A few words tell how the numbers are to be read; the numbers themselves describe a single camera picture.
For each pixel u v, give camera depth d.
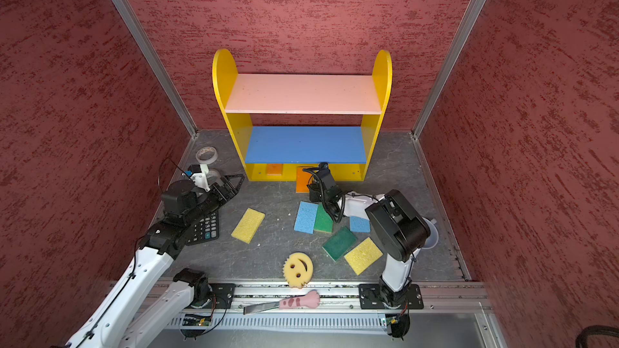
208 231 0.86
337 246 0.83
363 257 0.81
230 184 0.65
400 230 0.49
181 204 0.54
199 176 0.67
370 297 0.74
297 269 0.77
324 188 0.74
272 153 0.90
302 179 1.00
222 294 0.75
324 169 0.80
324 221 0.89
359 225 0.88
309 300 0.73
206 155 1.11
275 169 1.04
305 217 0.90
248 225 0.88
